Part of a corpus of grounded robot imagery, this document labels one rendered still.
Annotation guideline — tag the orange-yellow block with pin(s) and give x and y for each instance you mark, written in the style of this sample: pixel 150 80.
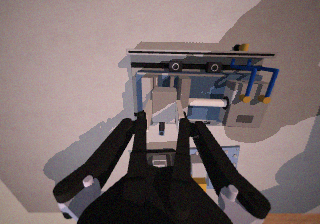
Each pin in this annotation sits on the orange-yellow block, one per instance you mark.
pixel 201 182

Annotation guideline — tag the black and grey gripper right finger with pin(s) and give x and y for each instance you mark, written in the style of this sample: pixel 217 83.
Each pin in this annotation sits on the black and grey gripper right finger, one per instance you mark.
pixel 237 197

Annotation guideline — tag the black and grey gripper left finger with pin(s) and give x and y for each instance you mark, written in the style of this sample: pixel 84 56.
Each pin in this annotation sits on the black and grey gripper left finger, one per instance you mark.
pixel 80 188

